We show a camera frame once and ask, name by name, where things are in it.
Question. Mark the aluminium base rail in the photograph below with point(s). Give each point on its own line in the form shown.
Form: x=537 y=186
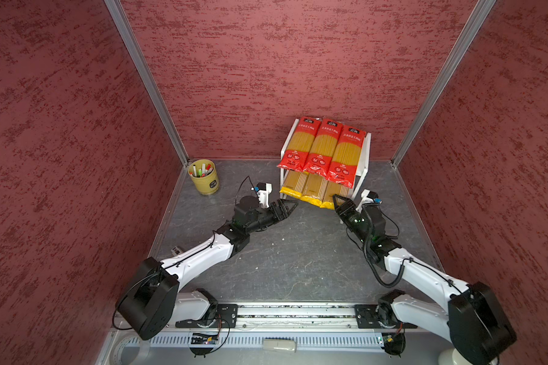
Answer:
x=297 y=315

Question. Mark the yellow pen holder cup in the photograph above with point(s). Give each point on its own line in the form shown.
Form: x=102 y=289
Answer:
x=204 y=176

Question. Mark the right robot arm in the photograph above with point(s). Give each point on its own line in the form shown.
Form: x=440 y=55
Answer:
x=467 y=315

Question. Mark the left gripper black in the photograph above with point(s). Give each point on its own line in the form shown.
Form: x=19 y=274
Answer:
x=272 y=207

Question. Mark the left aluminium corner post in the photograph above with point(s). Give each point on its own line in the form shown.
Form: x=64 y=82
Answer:
x=121 y=22

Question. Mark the white cable duct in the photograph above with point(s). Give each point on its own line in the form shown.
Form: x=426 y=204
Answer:
x=299 y=341

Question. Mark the aluminium corner post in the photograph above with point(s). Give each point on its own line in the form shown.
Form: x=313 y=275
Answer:
x=471 y=28
x=121 y=22

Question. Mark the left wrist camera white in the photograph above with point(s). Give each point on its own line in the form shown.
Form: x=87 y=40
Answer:
x=263 y=191

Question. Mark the white two-tier shelf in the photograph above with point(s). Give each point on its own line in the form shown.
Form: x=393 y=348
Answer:
x=362 y=168

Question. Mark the red pasta package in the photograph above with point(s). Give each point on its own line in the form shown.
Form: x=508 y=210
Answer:
x=295 y=154
x=345 y=159
x=323 y=148

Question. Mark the right aluminium corner post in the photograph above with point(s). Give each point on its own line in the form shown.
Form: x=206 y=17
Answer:
x=471 y=28

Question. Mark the white bowl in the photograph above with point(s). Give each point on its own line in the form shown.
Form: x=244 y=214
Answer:
x=450 y=357

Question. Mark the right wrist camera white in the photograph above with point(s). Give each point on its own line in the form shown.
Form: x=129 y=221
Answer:
x=368 y=197

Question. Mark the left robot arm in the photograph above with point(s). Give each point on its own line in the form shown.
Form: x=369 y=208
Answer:
x=153 y=296

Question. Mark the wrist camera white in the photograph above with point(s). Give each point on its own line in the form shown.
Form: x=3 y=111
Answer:
x=368 y=197
x=263 y=191

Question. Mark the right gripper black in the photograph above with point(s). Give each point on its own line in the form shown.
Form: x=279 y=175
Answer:
x=342 y=214

